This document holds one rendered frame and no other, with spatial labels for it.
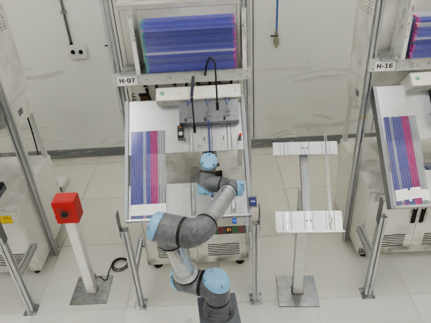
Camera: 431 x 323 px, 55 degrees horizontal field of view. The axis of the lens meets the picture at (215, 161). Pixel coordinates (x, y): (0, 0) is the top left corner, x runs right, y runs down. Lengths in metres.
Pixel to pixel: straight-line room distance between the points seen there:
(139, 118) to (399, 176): 1.50
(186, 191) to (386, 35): 1.46
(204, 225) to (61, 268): 1.88
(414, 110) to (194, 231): 1.59
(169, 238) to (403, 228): 1.87
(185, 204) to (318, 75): 2.23
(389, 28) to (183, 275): 1.79
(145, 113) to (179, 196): 0.54
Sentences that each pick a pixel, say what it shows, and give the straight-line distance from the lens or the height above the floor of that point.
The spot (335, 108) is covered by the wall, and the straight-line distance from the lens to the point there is 4.28.
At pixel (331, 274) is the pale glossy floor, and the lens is 3.01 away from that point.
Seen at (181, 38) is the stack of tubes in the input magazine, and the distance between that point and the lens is 2.30.
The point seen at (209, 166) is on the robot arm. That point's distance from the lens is 1.86.
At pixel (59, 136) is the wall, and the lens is 4.48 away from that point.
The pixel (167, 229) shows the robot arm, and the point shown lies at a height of 1.16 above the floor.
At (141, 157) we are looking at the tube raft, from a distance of 2.39.
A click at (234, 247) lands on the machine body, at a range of 2.87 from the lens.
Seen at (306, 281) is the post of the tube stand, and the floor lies 0.01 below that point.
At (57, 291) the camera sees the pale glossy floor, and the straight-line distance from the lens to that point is 3.13.
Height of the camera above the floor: 2.17
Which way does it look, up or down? 32 degrees down
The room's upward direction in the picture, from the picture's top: 4 degrees counter-clockwise
